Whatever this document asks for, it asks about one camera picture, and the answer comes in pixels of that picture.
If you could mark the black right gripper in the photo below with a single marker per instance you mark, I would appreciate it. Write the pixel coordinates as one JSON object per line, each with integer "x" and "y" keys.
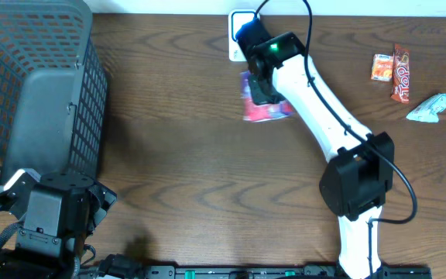
{"x": 259, "y": 97}

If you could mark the red purple snack bag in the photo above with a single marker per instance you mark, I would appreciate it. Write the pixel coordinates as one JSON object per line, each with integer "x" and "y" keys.
{"x": 261, "y": 113}

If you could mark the small orange snack packet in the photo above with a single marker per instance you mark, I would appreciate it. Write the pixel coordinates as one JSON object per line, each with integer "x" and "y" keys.
{"x": 382, "y": 67}

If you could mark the red white striped packet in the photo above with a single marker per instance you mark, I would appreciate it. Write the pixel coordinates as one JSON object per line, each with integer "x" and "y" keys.
{"x": 401, "y": 75}

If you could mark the teal white snack packet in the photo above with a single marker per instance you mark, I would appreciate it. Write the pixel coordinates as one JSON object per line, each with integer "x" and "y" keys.
{"x": 428, "y": 110}

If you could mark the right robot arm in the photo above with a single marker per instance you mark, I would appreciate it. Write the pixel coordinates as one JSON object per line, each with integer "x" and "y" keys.
{"x": 357, "y": 177}

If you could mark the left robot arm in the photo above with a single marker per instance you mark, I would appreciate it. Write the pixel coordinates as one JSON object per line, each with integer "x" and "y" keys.
{"x": 54, "y": 216}

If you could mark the grey plastic mesh basket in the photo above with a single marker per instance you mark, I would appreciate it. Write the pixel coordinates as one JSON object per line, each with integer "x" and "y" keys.
{"x": 53, "y": 88}

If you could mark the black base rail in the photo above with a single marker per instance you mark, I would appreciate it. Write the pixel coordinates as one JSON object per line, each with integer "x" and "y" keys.
{"x": 309, "y": 271}

